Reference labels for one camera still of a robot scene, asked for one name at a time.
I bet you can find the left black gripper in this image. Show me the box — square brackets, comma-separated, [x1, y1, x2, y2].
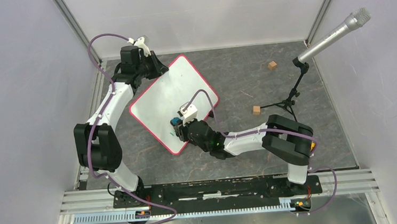
[135, 50, 170, 82]

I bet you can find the blue whiteboard eraser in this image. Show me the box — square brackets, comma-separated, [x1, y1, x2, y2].
[170, 117, 182, 127]

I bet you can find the pink framed whiteboard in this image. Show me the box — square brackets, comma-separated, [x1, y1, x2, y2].
[129, 54, 220, 155]

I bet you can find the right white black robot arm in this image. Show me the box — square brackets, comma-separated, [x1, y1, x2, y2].
[170, 115, 316, 194]

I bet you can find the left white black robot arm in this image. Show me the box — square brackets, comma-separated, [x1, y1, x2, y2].
[73, 45, 169, 207]

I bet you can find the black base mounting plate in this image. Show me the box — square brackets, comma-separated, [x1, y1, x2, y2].
[113, 175, 323, 215]

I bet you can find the near wooden cube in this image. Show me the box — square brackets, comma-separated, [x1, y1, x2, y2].
[252, 106, 261, 116]

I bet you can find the wooden cube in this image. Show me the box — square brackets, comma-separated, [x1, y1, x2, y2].
[252, 106, 261, 116]
[268, 61, 278, 71]

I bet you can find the black microphone tripod stand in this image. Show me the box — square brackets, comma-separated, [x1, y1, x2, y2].
[260, 58, 309, 122]

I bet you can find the far wooden cube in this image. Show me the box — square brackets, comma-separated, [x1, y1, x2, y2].
[268, 61, 278, 71]

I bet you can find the silver microphone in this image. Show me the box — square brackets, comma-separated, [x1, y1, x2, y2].
[292, 7, 371, 67]

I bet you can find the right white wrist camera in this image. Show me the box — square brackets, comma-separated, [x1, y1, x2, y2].
[179, 103, 198, 126]

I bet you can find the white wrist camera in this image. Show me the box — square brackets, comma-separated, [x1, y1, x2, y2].
[179, 103, 198, 126]
[127, 36, 151, 57]

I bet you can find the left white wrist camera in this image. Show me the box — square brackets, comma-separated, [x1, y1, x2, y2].
[127, 36, 151, 57]

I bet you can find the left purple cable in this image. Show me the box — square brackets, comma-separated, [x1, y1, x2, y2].
[77, 29, 178, 224]

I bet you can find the purple cable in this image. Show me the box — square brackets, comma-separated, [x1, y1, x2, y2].
[181, 79, 340, 224]
[77, 29, 178, 224]

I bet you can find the aluminium cable duct rail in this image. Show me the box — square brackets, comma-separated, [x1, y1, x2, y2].
[73, 198, 310, 224]

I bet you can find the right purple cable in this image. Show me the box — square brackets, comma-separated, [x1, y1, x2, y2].
[181, 79, 340, 224]

